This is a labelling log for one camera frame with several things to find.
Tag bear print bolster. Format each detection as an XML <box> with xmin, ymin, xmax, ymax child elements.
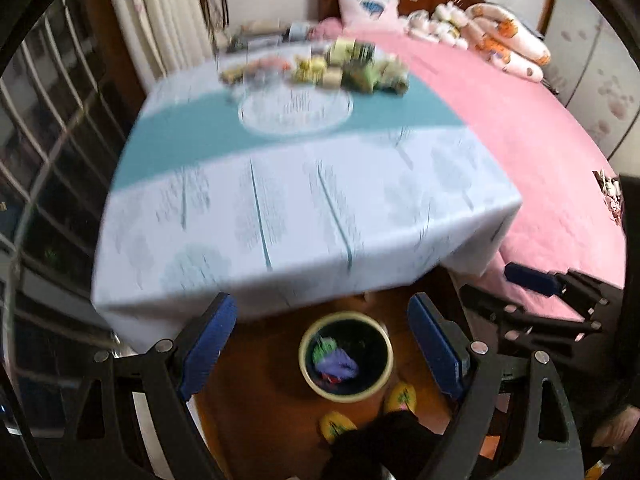
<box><xmin>462</xmin><ymin>2</ymin><xmax>552</xmax><ymax>82</ymax></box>

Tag blue bin with cream rim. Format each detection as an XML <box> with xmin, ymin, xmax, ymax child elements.
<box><xmin>298</xmin><ymin>311</ymin><xmax>394</xmax><ymax>403</ymax></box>

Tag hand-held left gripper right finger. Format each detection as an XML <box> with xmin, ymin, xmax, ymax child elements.
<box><xmin>406</xmin><ymin>293</ymin><xmax>586</xmax><ymax>480</ymax></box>

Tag small patterned toy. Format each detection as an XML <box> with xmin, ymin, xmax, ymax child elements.
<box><xmin>592</xmin><ymin>170</ymin><xmax>623</xmax><ymax>221</ymax></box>

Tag pink bedsheet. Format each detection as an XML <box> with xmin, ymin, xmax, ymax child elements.
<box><xmin>310</xmin><ymin>17</ymin><xmax>628</xmax><ymax>326</ymax></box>

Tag yellow paper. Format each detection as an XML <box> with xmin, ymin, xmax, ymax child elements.
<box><xmin>292</xmin><ymin>57</ymin><xmax>326</xmax><ymax>83</ymax></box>

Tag green packet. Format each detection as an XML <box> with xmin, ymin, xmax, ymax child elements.
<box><xmin>345</xmin><ymin>61</ymin><xmax>381</xmax><ymax>94</ymax></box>

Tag white wardrobe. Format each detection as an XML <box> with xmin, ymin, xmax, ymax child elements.
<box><xmin>542</xmin><ymin>0</ymin><xmax>640</xmax><ymax>161</ymax></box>

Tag pale yellow packet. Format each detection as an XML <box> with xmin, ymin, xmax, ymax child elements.
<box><xmin>327</xmin><ymin>37</ymin><xmax>356</xmax><ymax>66</ymax></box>

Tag yellow white plush toy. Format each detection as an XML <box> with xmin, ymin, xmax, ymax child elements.
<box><xmin>432</xmin><ymin>2</ymin><xmax>471</xmax><ymax>51</ymax></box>

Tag stack of books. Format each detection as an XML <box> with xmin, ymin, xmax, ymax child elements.
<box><xmin>227</xmin><ymin>20</ymin><xmax>283</xmax><ymax>53</ymax></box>

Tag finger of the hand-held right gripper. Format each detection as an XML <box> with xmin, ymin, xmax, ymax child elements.
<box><xmin>504</xmin><ymin>261</ymin><xmax>626</xmax><ymax>322</ymax></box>
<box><xmin>459</xmin><ymin>284</ymin><xmax>603</xmax><ymax>361</ymax></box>

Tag purple plastic bag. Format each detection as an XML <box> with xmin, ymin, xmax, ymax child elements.
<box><xmin>317</xmin><ymin>347</ymin><xmax>361</xmax><ymax>381</ymax></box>

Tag tree print tablecloth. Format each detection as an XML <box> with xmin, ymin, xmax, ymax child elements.
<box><xmin>91</xmin><ymin>42</ymin><xmax>524</xmax><ymax>351</ymax></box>

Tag clear plastic container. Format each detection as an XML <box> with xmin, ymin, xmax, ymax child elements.
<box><xmin>240</xmin><ymin>67</ymin><xmax>282</xmax><ymax>92</ymax></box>

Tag person's right hand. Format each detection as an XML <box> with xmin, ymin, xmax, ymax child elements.
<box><xmin>595</xmin><ymin>406</ymin><xmax>640</xmax><ymax>453</ymax></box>

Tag cream curtain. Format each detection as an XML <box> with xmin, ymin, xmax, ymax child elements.
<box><xmin>105</xmin><ymin>0</ymin><xmax>216</xmax><ymax>91</ymax></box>

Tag window with metal grille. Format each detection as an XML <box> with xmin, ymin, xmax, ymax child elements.
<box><xmin>0</xmin><ymin>0</ymin><xmax>146</xmax><ymax>461</ymax></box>

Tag black pants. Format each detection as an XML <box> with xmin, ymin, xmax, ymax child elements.
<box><xmin>320</xmin><ymin>410</ymin><xmax>451</xmax><ymax>480</ymax></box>

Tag green wrapper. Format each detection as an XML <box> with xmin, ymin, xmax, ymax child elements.
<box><xmin>312</xmin><ymin>337</ymin><xmax>341</xmax><ymax>366</ymax></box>

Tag orange packet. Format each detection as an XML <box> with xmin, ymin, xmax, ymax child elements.
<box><xmin>250</xmin><ymin>57</ymin><xmax>292</xmax><ymax>74</ymax></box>

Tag pink pillow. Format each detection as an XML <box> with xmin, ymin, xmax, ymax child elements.
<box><xmin>334</xmin><ymin>0</ymin><xmax>401</xmax><ymax>23</ymax></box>

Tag cream paper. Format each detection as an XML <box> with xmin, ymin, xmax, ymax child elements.
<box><xmin>380</xmin><ymin>60</ymin><xmax>410</xmax><ymax>96</ymax></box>

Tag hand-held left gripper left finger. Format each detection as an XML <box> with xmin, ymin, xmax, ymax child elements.
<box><xmin>60</xmin><ymin>291</ymin><xmax>238</xmax><ymax>480</ymax></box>

